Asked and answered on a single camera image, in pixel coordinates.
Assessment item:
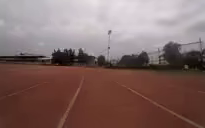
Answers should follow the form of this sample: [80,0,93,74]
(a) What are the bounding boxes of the large dark trees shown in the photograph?
[162,41,205,71]

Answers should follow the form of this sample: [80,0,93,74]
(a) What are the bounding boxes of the low grandstand building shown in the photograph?
[0,53,53,65]

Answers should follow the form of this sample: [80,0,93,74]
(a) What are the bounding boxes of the group of dark trees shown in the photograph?
[51,47,97,67]

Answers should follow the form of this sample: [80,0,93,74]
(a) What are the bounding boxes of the tall floodlight pole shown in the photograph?
[106,29,113,66]

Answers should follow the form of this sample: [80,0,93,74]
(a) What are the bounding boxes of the grass strip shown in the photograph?
[104,65,205,76]

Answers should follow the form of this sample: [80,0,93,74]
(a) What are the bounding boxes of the pale building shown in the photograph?
[147,49,170,66]

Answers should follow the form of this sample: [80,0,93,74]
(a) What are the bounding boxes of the clump of dark trees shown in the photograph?
[117,50,151,69]

